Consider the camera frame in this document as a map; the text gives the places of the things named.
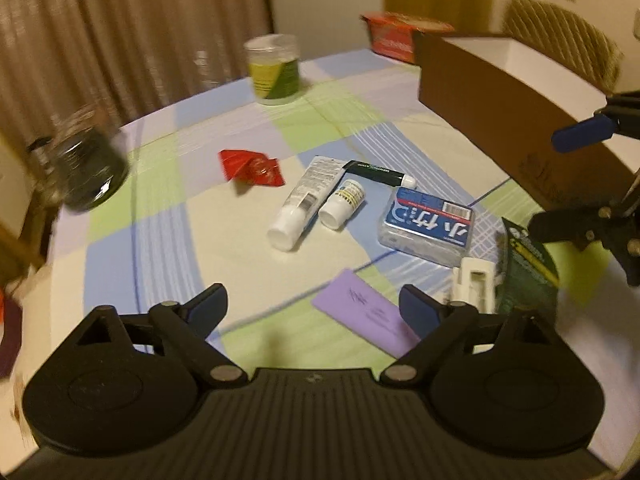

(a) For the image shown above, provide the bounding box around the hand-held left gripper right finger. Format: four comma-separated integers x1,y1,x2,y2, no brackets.
380,284,561,386

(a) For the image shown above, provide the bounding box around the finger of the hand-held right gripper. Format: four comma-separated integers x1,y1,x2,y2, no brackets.
529,199,640,288
551,91,640,153

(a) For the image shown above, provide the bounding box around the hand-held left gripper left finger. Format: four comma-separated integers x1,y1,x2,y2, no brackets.
65,282,248,388

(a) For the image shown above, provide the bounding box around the purple card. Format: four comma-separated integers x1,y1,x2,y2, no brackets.
311,268,423,356

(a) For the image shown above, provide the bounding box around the green printed packet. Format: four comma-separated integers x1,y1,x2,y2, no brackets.
495,217,561,316

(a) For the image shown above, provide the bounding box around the white plastic clip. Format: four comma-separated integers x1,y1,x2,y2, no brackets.
452,256,498,313

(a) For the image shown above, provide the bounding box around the blue rectangular pack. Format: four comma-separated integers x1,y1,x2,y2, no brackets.
378,186,476,267

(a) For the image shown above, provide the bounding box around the brown cardboard box white inside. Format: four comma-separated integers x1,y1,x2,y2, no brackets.
412,30,640,213

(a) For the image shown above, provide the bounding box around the small white medicine bottle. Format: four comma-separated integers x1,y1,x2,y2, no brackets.
318,179,366,231

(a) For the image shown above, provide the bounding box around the desktop with checked cloth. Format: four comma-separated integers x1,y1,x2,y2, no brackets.
0,47,640,461

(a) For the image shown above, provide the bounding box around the quilted chair back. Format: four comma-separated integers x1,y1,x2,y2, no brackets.
502,0,623,93

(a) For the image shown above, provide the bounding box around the black marker pen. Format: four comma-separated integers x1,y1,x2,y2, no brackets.
341,160,418,190

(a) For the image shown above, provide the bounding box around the red candy wrapper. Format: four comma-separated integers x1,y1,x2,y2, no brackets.
219,149,286,189

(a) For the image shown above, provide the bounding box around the white squeeze tube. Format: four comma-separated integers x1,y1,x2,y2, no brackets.
266,156,348,252

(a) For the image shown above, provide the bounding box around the dark glass jar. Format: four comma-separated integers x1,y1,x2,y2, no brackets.
27,105,131,213

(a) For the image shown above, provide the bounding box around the brown wooden furniture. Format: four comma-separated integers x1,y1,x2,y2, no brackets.
0,135,56,281

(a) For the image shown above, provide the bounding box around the red instant noodle bowl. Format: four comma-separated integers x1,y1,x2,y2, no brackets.
361,11,456,63

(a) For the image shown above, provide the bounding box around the clear jar with green label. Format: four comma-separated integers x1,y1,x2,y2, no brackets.
243,34,302,106

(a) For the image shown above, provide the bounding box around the beige curtain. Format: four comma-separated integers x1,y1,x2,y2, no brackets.
0,0,273,136

